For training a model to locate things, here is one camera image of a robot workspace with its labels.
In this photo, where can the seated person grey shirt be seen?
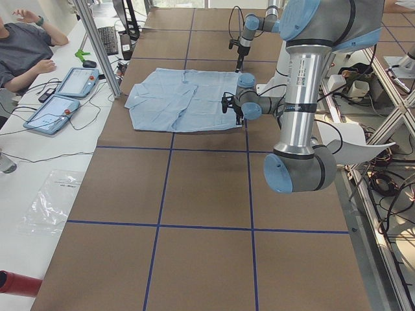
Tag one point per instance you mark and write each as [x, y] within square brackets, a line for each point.
[26, 50]

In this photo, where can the aluminium frame post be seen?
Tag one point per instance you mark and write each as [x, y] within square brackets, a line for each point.
[91, 29]

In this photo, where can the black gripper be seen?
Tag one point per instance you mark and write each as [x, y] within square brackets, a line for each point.
[240, 53]
[238, 113]

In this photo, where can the black keyboard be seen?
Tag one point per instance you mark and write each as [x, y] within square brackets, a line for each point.
[108, 36]

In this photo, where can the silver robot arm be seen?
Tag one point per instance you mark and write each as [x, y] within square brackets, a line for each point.
[312, 32]
[253, 24]

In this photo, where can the teach pendant tablet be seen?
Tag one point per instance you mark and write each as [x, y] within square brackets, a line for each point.
[52, 115]
[78, 82]

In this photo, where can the light blue striped shirt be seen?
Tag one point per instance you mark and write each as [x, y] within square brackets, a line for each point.
[170, 100]

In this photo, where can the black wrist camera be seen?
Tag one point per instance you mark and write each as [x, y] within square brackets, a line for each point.
[233, 43]
[227, 101]

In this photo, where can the lower teach pendant tablet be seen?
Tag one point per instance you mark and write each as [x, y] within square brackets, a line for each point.
[52, 115]

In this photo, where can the red fire extinguisher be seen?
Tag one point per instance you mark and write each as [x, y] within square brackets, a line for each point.
[21, 285]

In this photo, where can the clear plastic bag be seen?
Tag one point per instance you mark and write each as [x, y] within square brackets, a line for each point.
[52, 204]

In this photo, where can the upper teach pendant tablet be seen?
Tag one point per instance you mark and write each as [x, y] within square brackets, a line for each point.
[78, 82]

